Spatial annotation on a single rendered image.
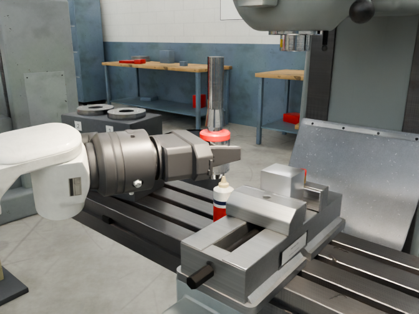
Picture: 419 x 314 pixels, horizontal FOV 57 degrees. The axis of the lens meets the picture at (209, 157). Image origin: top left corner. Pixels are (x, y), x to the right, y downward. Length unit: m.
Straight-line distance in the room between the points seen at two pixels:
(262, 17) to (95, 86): 7.46
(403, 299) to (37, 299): 1.92
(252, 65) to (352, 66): 4.77
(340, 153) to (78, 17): 7.09
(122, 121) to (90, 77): 7.04
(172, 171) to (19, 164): 0.19
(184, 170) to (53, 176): 0.17
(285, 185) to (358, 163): 0.35
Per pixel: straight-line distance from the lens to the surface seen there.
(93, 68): 7.95
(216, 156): 0.57
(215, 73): 0.57
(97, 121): 0.92
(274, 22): 0.57
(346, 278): 0.68
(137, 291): 2.21
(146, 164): 0.52
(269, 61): 5.59
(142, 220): 0.83
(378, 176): 0.97
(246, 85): 5.82
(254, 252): 0.58
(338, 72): 1.02
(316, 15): 0.57
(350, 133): 1.01
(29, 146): 0.50
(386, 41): 0.99
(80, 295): 2.25
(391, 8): 0.71
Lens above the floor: 1.30
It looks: 17 degrees down
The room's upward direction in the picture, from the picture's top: straight up
